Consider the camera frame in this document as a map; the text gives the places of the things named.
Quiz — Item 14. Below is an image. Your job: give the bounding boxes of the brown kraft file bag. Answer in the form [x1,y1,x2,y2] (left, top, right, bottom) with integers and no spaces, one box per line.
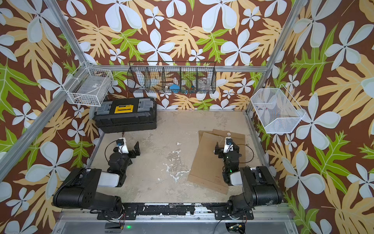
[188,133,228,194]

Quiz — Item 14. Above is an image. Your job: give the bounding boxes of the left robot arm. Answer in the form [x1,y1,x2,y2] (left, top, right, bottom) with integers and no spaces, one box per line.
[53,138,141,213]

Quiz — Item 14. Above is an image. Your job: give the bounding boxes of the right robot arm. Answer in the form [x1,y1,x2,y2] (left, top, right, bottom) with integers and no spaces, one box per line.
[214,137,283,215]

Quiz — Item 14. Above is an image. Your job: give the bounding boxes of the black toolbox yellow latch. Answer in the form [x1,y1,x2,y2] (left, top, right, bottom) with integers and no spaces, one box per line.
[93,97,157,134]

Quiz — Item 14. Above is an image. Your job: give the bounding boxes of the white mesh basket right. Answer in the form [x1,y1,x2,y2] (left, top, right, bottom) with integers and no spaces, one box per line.
[251,88,306,135]

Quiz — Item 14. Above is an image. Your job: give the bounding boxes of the blue object in basket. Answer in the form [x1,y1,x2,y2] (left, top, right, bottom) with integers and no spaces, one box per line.
[169,84,180,93]

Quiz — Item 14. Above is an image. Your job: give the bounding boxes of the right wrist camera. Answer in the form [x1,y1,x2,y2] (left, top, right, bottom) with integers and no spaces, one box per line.
[224,137,234,154]

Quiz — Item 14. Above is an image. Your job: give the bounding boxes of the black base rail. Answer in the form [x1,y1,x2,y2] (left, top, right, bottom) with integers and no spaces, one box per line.
[97,202,254,221]

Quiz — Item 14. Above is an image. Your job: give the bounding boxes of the black wire basket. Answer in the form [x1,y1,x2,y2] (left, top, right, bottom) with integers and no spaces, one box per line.
[127,61,217,94]

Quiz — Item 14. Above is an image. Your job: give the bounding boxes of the white wire basket left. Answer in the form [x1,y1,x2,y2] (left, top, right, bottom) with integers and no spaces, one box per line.
[63,62,114,107]

